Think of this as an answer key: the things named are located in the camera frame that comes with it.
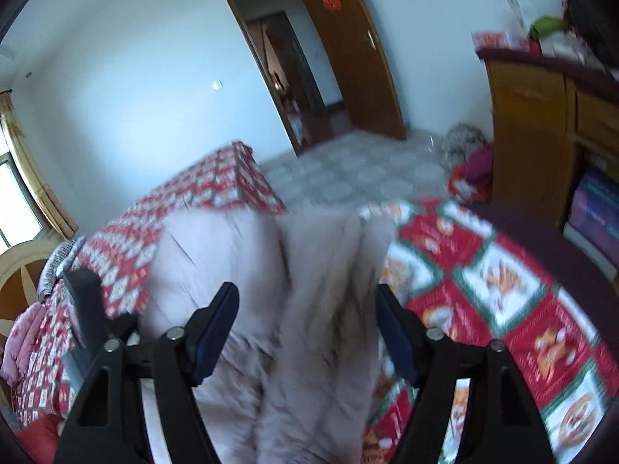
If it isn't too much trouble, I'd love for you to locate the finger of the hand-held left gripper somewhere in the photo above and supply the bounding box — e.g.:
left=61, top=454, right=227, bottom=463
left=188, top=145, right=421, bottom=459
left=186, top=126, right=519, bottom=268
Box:
left=63, top=268, right=141, bottom=349

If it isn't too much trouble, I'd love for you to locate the pink padded clothing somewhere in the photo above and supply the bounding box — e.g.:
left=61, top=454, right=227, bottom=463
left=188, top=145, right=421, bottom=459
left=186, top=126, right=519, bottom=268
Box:
left=0, top=302, right=46, bottom=387

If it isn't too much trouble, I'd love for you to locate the dark maroon bed footboard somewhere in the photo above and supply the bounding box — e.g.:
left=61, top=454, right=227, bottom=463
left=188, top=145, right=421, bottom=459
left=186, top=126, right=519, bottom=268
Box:
left=471, top=200, right=619, bottom=295

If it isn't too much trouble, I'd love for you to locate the purple box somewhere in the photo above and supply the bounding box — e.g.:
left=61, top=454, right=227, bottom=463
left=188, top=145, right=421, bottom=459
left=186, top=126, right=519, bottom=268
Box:
left=563, top=167, right=619, bottom=252

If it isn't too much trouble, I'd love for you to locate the red cloth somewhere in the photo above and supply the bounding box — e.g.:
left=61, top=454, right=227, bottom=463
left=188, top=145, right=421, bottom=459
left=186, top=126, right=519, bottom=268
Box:
left=447, top=164, right=491, bottom=201

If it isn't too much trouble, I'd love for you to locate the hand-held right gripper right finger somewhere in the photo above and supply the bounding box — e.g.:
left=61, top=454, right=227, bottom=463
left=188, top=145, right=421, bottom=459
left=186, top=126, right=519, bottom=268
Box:
left=376, top=284, right=554, bottom=464

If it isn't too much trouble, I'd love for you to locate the beige padded coat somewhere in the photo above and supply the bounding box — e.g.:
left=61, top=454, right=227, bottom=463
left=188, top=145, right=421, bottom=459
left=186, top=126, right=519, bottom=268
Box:
left=140, top=198, right=400, bottom=464

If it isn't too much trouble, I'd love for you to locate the green item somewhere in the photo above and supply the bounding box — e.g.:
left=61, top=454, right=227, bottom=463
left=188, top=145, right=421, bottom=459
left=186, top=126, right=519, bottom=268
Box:
left=528, top=17, right=569, bottom=39

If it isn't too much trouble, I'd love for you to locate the brown door frame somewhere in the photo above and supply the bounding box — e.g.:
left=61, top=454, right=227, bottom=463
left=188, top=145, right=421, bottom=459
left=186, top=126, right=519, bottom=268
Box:
left=221, top=0, right=349, bottom=158

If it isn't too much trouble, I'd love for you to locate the white pink box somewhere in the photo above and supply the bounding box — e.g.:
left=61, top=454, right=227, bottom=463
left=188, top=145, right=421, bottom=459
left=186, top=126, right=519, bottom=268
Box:
left=539, top=34, right=600, bottom=66

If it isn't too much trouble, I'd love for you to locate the yellow curtain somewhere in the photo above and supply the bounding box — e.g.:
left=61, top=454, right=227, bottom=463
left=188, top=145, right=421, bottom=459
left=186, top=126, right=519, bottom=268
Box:
left=0, top=92, right=80, bottom=240

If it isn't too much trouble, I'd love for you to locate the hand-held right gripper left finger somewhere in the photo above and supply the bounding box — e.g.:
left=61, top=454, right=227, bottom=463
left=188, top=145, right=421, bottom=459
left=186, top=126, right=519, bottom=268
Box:
left=52, top=281, right=240, bottom=464

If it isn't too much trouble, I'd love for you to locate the red checkered printed blanket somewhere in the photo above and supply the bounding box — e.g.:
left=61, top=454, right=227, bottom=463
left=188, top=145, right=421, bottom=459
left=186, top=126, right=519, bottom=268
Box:
left=12, top=140, right=610, bottom=464

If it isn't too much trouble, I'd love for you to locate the red white box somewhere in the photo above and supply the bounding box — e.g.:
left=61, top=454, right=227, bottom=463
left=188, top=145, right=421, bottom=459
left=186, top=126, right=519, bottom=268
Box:
left=471, top=30, right=533, bottom=51

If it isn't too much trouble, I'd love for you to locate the black white striped pillow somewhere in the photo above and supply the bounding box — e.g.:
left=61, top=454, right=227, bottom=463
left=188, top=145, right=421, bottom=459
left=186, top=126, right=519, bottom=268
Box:
left=36, top=237, right=88, bottom=300

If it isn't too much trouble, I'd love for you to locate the window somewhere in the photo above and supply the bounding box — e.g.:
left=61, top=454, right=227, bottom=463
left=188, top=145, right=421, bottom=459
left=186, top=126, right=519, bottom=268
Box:
left=0, top=152, right=44, bottom=252

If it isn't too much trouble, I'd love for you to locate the red bed sheet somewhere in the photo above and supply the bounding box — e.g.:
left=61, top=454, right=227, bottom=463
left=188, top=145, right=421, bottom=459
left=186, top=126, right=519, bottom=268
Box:
left=12, top=411, right=63, bottom=464

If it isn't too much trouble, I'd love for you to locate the cream wooden headboard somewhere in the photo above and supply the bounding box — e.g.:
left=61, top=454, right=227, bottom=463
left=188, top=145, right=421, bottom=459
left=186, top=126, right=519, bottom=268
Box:
left=0, top=242, right=63, bottom=349

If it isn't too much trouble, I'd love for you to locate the brown wooden door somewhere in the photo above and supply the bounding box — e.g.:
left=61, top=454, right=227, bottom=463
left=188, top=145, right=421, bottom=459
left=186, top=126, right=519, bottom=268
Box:
left=296, top=0, right=407, bottom=141

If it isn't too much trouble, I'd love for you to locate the magenta cloth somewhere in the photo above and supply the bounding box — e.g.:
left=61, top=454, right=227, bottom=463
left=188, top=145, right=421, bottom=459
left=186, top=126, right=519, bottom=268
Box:
left=462, top=142, right=494, bottom=184

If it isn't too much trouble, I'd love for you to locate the wooden desk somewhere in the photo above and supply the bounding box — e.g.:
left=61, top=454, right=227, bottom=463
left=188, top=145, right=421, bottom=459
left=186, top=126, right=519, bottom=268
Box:
left=476, top=48, right=619, bottom=233

